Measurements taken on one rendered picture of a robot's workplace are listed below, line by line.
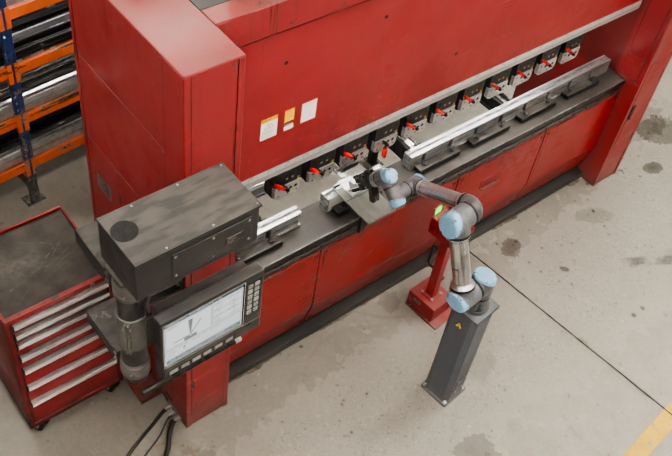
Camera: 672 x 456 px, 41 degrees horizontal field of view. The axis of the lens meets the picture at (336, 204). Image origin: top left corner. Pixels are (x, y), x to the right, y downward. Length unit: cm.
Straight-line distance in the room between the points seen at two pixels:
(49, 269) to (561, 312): 301
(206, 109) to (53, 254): 135
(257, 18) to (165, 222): 84
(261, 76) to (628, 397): 293
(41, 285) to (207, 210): 127
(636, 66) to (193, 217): 353
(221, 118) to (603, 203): 366
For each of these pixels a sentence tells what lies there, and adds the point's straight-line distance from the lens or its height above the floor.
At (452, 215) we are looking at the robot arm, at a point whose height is 139.
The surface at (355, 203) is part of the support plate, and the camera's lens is 445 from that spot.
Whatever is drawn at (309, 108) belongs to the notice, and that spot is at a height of 167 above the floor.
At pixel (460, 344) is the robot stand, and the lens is 459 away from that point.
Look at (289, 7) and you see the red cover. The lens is 343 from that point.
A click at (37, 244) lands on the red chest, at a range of 429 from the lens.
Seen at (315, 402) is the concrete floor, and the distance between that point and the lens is 492.
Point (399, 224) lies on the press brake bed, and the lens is 491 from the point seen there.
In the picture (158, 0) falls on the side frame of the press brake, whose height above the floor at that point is 230.
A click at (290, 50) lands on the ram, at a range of 359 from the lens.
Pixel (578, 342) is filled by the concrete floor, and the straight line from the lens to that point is 552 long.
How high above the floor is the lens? 421
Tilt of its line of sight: 46 degrees down
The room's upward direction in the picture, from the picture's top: 10 degrees clockwise
